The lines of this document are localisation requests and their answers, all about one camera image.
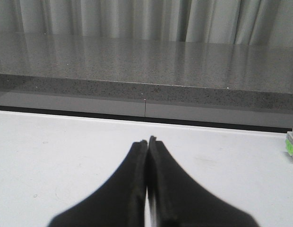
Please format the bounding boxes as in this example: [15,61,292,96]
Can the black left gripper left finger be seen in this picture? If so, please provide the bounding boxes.
[49,140,147,227]

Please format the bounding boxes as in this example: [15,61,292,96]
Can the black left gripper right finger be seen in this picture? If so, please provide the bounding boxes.
[147,136,258,227]

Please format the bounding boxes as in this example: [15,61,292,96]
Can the grey stone counter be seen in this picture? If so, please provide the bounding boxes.
[0,30,293,133]

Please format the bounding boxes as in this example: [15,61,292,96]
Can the grey curtain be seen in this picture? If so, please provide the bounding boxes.
[0,0,293,47]

